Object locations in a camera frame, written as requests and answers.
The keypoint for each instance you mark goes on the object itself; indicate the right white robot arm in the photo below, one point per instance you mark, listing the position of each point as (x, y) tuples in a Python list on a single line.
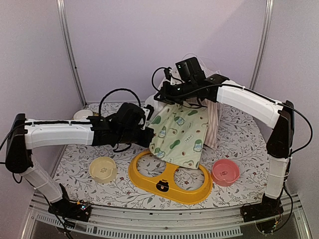
[(193, 83)]

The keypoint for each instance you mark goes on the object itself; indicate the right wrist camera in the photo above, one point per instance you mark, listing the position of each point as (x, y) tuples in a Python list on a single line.
[(169, 77)]

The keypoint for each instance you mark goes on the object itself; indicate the front aluminium rail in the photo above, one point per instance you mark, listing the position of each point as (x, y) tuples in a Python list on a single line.
[(126, 223)]

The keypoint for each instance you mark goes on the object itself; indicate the pink pet bowl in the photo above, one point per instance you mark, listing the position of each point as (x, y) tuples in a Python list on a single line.
[(225, 172)]

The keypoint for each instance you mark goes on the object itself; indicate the pink striped pet tent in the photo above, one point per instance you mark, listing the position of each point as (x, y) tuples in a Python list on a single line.
[(214, 109)]

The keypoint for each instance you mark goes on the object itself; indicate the brown checkered mat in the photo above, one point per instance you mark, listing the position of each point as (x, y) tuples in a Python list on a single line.
[(179, 135)]

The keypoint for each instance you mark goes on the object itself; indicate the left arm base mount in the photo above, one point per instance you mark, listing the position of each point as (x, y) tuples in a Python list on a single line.
[(65, 208)]

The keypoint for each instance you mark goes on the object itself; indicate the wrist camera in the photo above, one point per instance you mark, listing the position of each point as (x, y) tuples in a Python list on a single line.
[(146, 115), (169, 77)]

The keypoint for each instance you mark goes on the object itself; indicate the left aluminium frame post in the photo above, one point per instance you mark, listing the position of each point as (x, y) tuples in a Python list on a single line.
[(69, 50)]

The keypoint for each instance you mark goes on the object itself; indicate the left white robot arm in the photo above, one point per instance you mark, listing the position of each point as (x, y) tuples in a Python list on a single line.
[(126, 126)]

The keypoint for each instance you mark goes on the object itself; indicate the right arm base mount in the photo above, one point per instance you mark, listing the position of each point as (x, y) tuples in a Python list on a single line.
[(268, 207)]

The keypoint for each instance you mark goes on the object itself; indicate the right aluminium frame post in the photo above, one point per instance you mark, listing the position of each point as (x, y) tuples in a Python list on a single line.
[(263, 42)]

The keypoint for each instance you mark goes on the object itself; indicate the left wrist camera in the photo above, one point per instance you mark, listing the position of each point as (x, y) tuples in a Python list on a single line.
[(146, 115)]

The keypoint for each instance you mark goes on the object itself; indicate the white ceramic bowl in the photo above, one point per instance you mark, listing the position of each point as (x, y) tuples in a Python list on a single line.
[(82, 114)]

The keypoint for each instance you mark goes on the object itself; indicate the aluminium frame post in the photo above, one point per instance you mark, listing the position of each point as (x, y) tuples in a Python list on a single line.
[(263, 42), (69, 50)]

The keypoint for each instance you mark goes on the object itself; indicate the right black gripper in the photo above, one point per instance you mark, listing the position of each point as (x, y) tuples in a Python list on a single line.
[(164, 91)]

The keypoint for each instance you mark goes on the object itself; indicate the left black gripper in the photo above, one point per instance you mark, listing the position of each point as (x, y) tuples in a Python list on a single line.
[(146, 141)]

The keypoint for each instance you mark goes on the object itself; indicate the yellow double bowl holder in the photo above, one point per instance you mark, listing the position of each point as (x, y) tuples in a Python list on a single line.
[(164, 185)]

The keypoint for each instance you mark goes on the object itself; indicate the cream pet bowl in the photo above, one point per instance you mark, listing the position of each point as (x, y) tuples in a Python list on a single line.
[(103, 170)]

